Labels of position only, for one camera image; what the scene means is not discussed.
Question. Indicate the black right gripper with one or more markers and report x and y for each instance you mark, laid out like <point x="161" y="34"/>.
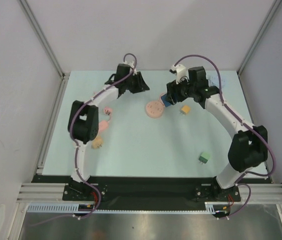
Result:
<point x="173" y="91"/>

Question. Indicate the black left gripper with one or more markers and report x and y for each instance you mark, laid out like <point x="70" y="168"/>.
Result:
<point x="140" y="85"/>

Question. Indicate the blue cube socket adapter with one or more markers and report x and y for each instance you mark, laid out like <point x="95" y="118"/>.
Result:
<point x="164" y="100"/>

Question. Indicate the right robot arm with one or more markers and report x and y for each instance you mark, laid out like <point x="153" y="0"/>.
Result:
<point x="248" y="147"/>

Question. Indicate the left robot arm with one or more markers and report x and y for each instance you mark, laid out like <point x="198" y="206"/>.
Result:
<point x="83" y="125"/>

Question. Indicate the yellow plug adapter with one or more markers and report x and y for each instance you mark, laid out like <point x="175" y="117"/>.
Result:
<point x="185" y="110"/>

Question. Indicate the green plug adapter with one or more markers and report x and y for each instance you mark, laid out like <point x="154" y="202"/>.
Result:
<point x="204" y="157"/>

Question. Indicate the tan cube plug adapter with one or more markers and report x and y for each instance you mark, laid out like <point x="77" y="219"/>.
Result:
<point x="97" y="142"/>

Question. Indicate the round pink power strip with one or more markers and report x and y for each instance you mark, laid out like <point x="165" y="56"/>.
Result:
<point x="154" y="109"/>

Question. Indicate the round blue power strip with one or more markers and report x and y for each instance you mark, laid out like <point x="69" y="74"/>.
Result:
<point x="214" y="80"/>

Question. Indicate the long pink power strip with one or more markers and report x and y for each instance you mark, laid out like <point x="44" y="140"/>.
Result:
<point x="103" y="125"/>

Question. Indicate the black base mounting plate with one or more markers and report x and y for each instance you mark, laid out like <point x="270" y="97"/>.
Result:
<point x="142" y="193"/>

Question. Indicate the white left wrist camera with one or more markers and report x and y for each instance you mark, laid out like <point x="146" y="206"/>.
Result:
<point x="132" y="67"/>

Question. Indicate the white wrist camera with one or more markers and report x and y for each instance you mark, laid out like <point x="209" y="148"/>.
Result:
<point x="132" y="67"/>
<point x="180" y="72"/>

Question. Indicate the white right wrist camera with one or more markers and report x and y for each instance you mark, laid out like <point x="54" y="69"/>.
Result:
<point x="180" y="72"/>

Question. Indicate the left aluminium side rail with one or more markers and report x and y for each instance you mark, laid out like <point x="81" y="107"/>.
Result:
<point x="51" y="124"/>

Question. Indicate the right aluminium frame post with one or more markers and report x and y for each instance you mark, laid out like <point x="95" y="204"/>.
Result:
<point x="274" y="9"/>

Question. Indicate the aluminium frame post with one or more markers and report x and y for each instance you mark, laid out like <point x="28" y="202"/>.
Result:
<point x="30" y="16"/>
<point x="274" y="9"/>

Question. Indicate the left aluminium frame post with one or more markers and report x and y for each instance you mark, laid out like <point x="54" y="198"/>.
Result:
<point x="30" y="16"/>

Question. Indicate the aluminium front frame rail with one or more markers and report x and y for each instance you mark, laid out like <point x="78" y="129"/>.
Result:
<point x="55" y="192"/>

